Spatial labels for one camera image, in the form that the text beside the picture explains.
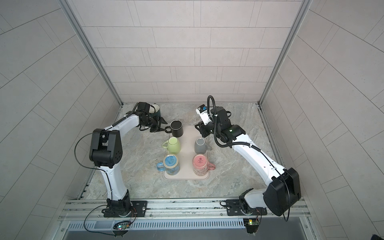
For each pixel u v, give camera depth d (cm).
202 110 65
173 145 84
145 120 81
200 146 85
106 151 52
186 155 89
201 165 74
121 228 64
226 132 55
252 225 68
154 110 85
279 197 45
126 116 65
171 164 75
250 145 48
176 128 91
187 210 71
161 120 88
